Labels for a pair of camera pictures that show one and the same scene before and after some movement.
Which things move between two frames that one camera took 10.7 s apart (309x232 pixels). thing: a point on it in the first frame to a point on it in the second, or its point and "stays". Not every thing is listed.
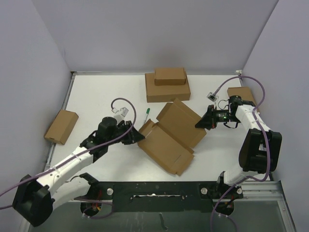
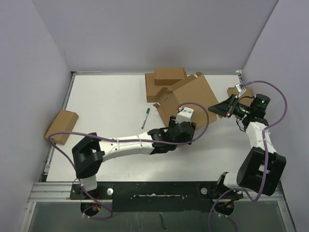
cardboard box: (62, 126) stays
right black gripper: (209, 121) to (223, 108)
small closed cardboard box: (169, 76) stays
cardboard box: (170, 141) to (193, 92)
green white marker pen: (147, 112) stays
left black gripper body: (123, 127) to (173, 120)
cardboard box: (245, 93) stays
